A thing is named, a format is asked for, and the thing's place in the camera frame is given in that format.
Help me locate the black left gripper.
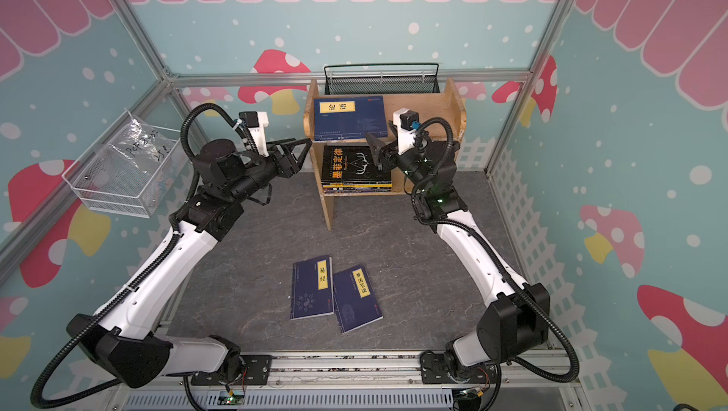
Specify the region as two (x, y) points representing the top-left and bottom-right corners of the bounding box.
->
(227, 136), (313, 202)

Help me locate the blue book small yellow label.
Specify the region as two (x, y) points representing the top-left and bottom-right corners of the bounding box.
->
(313, 96), (389, 142)

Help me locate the black book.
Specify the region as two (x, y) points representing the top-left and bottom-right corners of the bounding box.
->
(322, 145), (392, 189)

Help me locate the yellow cover book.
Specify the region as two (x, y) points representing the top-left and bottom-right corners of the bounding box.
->
(322, 183), (392, 194)

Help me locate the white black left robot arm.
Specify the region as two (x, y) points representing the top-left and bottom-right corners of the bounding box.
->
(30, 103), (312, 410)

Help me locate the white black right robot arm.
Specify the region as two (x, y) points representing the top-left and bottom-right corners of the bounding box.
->
(367, 109), (580, 384)

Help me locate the wooden two-tier bookshelf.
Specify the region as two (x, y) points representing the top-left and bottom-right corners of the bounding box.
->
(303, 78), (468, 231)

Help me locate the navy book left yellow label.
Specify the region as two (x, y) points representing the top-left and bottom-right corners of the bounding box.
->
(290, 256), (334, 320)

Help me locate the clear plastic bag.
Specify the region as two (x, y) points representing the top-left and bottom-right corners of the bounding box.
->
(107, 117), (177, 207)

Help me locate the navy book tilted yellow label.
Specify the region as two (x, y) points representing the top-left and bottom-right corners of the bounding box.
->
(333, 264), (383, 333)

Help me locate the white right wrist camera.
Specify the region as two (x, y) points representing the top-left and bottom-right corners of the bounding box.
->
(392, 108), (420, 155)

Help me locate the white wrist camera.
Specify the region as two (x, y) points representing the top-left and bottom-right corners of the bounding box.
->
(392, 108), (420, 155)
(237, 111), (269, 157)

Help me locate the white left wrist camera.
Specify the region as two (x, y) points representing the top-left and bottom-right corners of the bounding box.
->
(237, 111), (269, 157)

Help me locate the black wire mesh basket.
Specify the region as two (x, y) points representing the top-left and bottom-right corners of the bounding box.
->
(323, 62), (440, 96)

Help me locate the white wire wall basket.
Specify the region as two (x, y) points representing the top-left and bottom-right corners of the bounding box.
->
(62, 111), (189, 219)

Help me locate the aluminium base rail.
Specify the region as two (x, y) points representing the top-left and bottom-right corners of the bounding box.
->
(104, 347), (587, 411)

